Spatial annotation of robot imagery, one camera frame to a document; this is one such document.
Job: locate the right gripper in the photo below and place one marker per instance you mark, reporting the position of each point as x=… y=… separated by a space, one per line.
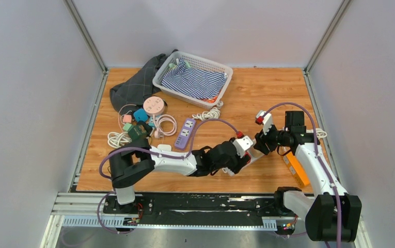
x=262 y=139

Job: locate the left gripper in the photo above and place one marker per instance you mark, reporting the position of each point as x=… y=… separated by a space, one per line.
x=238 y=163

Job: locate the red cube plug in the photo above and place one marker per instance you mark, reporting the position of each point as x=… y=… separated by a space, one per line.
x=248 y=156

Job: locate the purple power strip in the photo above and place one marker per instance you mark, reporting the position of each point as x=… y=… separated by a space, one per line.
x=184 y=134

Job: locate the white cube plug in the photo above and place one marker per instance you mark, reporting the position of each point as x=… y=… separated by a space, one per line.
x=164 y=147

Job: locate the dark green dragon cube plug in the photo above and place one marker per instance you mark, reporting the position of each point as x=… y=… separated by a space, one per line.
x=139 y=132

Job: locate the blue cube plug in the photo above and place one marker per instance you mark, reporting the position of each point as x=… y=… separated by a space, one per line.
x=140 y=115

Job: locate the white long power strip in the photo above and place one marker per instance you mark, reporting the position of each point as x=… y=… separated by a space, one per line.
x=254 y=156

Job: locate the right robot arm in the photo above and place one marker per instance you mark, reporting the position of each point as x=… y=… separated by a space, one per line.
x=333 y=215

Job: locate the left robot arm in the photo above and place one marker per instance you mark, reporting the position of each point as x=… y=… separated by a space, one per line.
x=131 y=163

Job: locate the round pink power socket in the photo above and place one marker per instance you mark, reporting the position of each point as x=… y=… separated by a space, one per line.
x=154 y=106

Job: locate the small green plug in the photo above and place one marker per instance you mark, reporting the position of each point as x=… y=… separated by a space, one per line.
x=127 y=127

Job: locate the small pink plug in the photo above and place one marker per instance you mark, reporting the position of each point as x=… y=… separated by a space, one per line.
x=127 y=118

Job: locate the orange power strip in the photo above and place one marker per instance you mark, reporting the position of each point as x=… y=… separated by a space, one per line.
x=296 y=170

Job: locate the blue striped cloth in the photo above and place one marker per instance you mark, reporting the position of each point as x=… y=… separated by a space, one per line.
x=195 y=83

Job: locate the white plastic basket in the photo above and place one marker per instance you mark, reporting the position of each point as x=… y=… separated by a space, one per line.
x=195 y=62

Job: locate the cyan power strip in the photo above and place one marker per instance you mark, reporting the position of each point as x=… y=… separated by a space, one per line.
x=151 y=122

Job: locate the dark grey checked cloth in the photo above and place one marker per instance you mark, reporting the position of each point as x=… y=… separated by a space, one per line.
x=131 y=93

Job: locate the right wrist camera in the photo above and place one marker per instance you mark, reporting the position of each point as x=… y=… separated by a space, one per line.
x=265 y=119

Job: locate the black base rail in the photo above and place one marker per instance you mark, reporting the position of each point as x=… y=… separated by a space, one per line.
x=199 y=209

